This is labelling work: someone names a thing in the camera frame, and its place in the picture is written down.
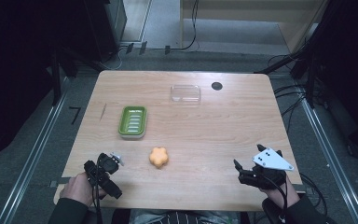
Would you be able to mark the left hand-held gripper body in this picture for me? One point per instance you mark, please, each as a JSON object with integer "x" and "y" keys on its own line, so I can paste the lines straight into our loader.
{"x": 101, "y": 175}

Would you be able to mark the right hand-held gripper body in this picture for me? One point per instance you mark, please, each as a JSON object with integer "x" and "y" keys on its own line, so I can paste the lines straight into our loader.
{"x": 272, "y": 160}

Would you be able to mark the person's left hand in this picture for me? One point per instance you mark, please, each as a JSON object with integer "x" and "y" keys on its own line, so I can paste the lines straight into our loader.
{"x": 77, "y": 188}

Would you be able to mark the person's right hand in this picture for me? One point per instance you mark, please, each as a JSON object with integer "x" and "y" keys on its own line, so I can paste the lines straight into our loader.
{"x": 281, "y": 196}

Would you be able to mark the orange flower-shaped soap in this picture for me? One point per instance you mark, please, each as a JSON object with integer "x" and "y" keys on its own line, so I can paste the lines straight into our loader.
{"x": 158, "y": 157}

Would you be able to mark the green soap dish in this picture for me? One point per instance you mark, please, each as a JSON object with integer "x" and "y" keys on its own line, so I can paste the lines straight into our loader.
{"x": 133, "y": 122}

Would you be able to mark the thin wooden stick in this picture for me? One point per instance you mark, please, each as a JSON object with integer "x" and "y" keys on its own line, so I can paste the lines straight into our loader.
{"x": 103, "y": 112}

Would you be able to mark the black round table grommet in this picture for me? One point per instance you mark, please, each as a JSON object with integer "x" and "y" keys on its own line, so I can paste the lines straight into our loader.
{"x": 217, "y": 86}

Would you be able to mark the person's striped clothing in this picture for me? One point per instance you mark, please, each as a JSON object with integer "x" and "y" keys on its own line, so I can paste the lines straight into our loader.
{"x": 180, "y": 217}

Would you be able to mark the clear plastic box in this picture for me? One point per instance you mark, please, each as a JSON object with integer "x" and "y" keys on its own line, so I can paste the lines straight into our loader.
{"x": 185, "y": 94}

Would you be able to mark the black metal stand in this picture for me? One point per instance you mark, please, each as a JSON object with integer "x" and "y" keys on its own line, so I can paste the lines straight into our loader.
{"x": 310, "y": 62}
{"x": 56, "y": 81}

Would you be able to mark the light wooden furniture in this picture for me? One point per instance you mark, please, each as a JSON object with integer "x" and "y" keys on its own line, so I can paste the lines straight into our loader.
{"x": 295, "y": 34}

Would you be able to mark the black cabinet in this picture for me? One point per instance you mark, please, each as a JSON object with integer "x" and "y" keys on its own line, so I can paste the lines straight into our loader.
{"x": 105, "y": 28}

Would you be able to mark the metal floor rail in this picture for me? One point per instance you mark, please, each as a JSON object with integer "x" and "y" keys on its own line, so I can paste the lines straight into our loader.
{"x": 332, "y": 158}
{"x": 34, "y": 149}

